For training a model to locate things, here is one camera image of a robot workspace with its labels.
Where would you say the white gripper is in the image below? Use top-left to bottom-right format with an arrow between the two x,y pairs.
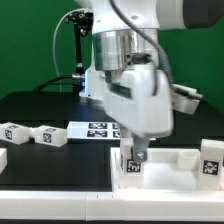
104,64 -> 173,163

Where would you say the white square tabletop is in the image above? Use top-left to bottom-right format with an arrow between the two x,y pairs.
111,148 -> 224,192

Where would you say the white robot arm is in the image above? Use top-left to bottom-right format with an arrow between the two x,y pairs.
75,0 -> 224,162

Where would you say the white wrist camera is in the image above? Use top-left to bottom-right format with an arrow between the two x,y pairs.
171,84 -> 203,115

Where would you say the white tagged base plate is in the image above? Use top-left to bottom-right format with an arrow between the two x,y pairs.
67,121 -> 120,140

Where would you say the grey braided cable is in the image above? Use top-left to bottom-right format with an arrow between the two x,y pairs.
109,0 -> 176,94

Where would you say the white front fence rail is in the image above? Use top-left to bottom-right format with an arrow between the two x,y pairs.
0,191 -> 224,222

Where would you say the white fence rail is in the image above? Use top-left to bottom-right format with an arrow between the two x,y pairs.
0,191 -> 224,222
0,148 -> 7,174

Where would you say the black cable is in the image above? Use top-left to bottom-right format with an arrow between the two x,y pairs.
32,75 -> 84,93

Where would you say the white left fence rail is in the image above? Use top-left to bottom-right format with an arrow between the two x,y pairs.
0,148 -> 7,174

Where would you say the white cable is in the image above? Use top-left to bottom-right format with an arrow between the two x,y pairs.
52,8 -> 84,93

